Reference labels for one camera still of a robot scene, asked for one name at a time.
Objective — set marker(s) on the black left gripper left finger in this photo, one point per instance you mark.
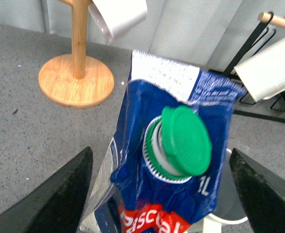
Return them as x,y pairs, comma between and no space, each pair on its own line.
56,206

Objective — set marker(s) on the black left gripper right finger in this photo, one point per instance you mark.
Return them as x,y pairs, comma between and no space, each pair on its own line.
261,193

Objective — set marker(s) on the cream ribbed mug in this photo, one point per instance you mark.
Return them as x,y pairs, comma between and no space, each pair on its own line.
229,210

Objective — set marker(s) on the blue white milk carton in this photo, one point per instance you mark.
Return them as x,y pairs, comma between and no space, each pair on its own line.
162,170

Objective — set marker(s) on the white cup on tree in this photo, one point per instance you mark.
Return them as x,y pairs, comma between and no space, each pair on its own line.
115,18

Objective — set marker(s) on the wooden mug tree stand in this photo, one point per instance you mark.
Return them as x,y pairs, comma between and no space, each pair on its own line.
76,80

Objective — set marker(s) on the cream mug on rack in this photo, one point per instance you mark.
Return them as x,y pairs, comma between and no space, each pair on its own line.
263,75

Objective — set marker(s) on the white curtain backdrop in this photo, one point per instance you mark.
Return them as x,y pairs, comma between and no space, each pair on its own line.
207,33

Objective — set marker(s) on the black wire mug rack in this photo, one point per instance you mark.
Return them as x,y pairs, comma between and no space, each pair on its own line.
266,20

